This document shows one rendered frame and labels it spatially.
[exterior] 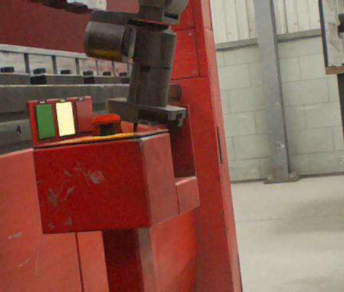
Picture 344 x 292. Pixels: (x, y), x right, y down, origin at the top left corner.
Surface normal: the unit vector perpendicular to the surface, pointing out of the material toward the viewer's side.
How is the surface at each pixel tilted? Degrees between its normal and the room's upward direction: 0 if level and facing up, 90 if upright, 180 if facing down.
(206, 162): 90
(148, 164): 90
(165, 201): 90
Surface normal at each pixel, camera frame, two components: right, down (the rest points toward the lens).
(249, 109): -0.37, 0.09
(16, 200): 0.97, -0.10
